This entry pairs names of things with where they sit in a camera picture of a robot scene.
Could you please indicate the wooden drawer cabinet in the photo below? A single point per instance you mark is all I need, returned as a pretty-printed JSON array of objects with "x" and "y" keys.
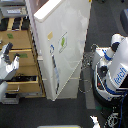
[{"x": 28, "y": 77}]

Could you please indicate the grey device on cabinet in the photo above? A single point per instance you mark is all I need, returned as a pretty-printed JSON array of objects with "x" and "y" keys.
[{"x": 13, "y": 11}]

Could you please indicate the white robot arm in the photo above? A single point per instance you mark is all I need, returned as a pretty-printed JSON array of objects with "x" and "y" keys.
[{"x": 4, "y": 84}]

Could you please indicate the green android sticker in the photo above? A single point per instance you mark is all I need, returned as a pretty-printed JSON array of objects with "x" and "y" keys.
[{"x": 62, "y": 43}]

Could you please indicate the grey box on floor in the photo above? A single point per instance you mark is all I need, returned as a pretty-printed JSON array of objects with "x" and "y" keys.
[{"x": 11, "y": 99}]

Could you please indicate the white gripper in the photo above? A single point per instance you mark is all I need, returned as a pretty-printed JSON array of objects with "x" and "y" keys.
[{"x": 7, "y": 71}]

